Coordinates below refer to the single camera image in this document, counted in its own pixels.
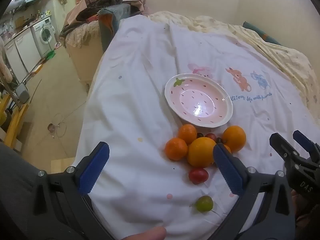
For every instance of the green cherry tomato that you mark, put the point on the green cherry tomato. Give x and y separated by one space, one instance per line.
204 203

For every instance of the teal pillow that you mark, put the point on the teal pillow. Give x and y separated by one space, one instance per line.
261 33

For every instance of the green dustpan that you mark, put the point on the green dustpan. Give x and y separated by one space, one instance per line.
51 54

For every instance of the person's left hand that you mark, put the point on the person's left hand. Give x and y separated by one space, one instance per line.
143 233

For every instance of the beige sofa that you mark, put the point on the beige sofa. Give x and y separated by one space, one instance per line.
82 60

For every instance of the small tangerine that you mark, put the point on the small tangerine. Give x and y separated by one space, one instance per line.
187 133
176 149
227 148

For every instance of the white cartoon print blanket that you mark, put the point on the white cartoon print blanket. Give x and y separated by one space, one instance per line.
140 100

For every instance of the cream patterned quilt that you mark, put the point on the cream patterned quilt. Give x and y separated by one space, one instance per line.
282 52

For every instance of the red cherry tomato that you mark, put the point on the red cherry tomato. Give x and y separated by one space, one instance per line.
211 136
198 175

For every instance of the person's right hand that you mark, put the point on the person's right hand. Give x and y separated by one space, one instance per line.
295 201

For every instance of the large orange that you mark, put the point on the large orange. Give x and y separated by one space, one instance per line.
234 138
201 153

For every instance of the pile of clothes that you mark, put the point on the pile of clothes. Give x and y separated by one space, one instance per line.
105 1

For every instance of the yellow wooden chair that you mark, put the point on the yellow wooden chair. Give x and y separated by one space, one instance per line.
13 120

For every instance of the pink strawberry print plate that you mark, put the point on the pink strawberry print plate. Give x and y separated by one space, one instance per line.
198 100

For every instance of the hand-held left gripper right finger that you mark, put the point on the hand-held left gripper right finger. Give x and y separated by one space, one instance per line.
228 172

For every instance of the teal orange cushion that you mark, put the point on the teal orange cushion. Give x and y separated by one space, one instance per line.
110 26

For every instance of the white washing machine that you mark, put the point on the white washing machine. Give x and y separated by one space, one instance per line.
45 32

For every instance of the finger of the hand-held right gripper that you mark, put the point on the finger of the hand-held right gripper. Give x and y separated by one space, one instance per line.
282 147
306 142

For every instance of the white kitchen cabinet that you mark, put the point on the white kitchen cabinet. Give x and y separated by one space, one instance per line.
21 52

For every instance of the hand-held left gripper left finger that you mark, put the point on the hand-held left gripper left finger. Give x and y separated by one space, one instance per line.
93 172

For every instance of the dark cherry tomato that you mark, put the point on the dark cherry tomato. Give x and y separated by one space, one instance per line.
200 135
219 140

